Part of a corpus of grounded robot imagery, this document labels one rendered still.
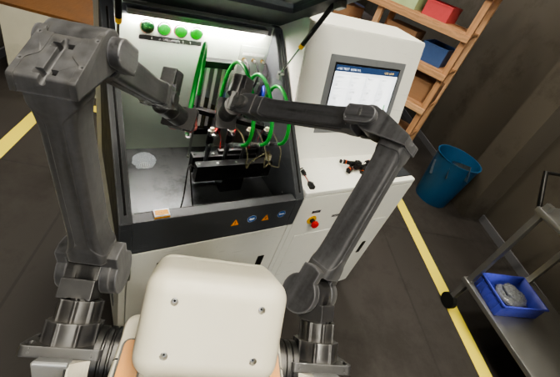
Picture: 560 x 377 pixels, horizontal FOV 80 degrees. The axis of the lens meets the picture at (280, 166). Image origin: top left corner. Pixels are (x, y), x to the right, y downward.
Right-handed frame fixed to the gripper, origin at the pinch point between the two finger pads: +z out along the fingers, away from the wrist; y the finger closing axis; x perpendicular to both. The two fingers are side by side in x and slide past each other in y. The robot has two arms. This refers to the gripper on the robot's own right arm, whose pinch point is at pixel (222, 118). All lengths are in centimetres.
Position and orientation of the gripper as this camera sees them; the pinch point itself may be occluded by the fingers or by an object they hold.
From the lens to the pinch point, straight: 119.4
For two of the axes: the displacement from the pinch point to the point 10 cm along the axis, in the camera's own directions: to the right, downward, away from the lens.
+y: 0.8, -9.9, 1.1
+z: -3.5, 0.8, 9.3
